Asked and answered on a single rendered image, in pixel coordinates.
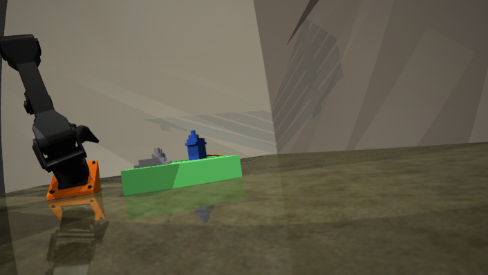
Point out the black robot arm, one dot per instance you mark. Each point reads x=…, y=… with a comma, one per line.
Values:
x=54, y=135

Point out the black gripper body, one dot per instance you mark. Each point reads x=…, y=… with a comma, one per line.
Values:
x=81, y=131

